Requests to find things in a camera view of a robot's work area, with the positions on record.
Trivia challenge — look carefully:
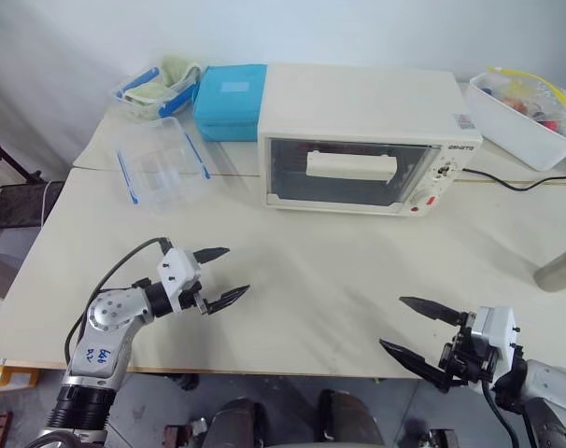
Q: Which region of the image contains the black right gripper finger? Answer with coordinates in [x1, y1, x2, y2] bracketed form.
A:
[378, 339, 450, 389]
[398, 295, 463, 327]

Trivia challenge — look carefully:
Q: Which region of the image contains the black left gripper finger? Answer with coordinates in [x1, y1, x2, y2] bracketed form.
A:
[203, 284, 252, 315]
[191, 245, 232, 264]

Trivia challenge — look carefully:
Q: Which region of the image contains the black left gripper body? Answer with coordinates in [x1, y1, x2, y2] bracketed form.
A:
[179, 279, 215, 316]

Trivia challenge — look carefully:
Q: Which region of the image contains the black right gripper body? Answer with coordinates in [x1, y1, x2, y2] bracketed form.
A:
[438, 311, 499, 394]

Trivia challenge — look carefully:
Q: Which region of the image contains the white toaster oven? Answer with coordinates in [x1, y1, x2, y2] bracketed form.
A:
[257, 63, 484, 217]

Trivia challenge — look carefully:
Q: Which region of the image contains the dark rounded shape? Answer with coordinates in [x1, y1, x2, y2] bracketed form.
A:
[317, 388, 387, 448]
[207, 396, 266, 448]

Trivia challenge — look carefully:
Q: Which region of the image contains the empty clear plastic container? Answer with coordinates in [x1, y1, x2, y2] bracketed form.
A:
[114, 116, 213, 217]

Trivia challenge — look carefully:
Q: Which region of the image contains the grey cylindrical cup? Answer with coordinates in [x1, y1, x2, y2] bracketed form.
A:
[532, 242, 566, 294]

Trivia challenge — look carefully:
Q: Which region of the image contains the clear container with blue clips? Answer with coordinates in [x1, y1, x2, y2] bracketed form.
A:
[108, 65, 205, 123]

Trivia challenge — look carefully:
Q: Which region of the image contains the blue rectangular case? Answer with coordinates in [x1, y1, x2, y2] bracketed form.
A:
[191, 63, 269, 143]

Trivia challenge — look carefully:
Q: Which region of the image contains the green cloth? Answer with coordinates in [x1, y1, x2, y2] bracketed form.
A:
[123, 54, 205, 106]

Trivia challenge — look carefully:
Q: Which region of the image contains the black mesh panel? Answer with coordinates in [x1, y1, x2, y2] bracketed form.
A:
[0, 180, 65, 231]

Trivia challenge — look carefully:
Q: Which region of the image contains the yellow cardboard box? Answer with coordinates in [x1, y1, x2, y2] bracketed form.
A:
[0, 356, 42, 389]

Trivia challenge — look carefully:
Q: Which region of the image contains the white plastic bin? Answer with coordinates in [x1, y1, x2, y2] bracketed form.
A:
[468, 70, 566, 173]

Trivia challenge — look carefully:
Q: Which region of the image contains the clear bag with yellow zip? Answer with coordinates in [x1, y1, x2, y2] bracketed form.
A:
[485, 64, 566, 141]

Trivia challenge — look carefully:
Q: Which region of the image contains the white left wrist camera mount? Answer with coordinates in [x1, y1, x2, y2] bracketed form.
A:
[156, 247, 203, 315]

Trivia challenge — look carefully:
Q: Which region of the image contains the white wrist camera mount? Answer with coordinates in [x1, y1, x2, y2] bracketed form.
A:
[156, 247, 203, 315]
[469, 305, 519, 375]

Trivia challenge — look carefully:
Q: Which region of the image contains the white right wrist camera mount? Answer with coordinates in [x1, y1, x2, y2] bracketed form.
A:
[469, 305, 519, 375]

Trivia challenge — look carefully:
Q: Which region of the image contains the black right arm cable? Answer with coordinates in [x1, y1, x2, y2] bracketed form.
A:
[480, 372, 523, 448]

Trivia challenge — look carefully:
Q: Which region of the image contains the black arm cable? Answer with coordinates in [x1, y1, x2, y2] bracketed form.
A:
[64, 237, 177, 374]
[480, 372, 523, 448]

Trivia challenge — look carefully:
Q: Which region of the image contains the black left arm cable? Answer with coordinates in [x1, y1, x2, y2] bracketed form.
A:
[64, 237, 177, 374]

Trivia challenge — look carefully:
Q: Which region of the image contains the glass oven door with handle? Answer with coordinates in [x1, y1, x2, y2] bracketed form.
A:
[265, 136, 443, 207]

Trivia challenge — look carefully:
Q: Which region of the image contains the black power cable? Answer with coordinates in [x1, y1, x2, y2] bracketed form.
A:
[460, 153, 566, 193]

